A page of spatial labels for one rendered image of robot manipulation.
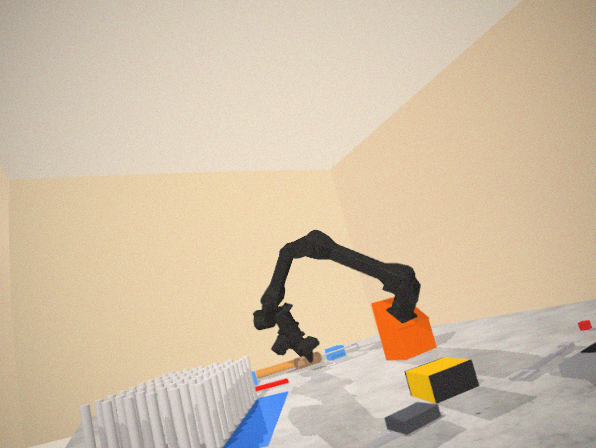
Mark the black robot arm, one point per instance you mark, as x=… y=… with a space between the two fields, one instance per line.
x=398 y=279

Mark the blue flat strip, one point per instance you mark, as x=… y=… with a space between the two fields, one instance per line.
x=256 y=428

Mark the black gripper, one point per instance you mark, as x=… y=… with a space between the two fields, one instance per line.
x=302 y=346

